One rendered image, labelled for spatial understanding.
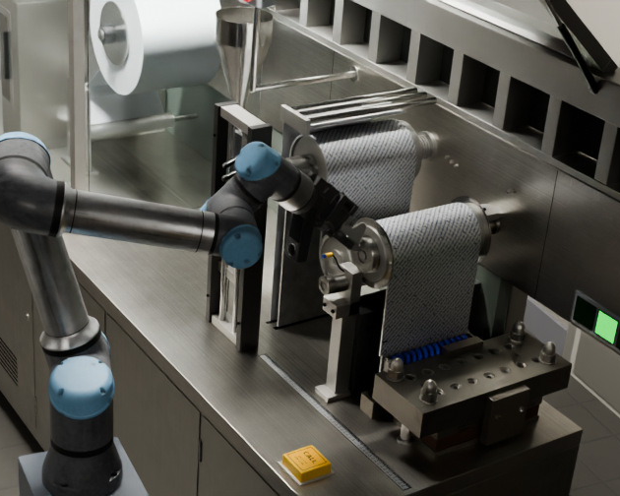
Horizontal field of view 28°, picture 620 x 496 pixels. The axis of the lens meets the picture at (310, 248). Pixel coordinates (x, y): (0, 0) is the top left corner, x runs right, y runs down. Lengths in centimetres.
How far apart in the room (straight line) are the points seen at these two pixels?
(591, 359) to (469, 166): 189
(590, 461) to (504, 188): 172
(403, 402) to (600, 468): 179
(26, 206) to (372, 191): 88
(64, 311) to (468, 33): 103
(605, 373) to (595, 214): 203
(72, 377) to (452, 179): 99
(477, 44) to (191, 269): 96
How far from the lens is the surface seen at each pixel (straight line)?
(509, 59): 260
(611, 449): 429
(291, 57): 326
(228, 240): 213
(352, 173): 263
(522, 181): 261
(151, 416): 300
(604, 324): 251
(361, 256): 249
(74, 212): 211
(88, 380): 229
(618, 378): 441
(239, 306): 275
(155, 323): 290
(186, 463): 288
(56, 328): 236
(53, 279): 231
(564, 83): 249
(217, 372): 273
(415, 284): 253
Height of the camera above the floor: 238
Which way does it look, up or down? 27 degrees down
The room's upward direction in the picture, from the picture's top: 5 degrees clockwise
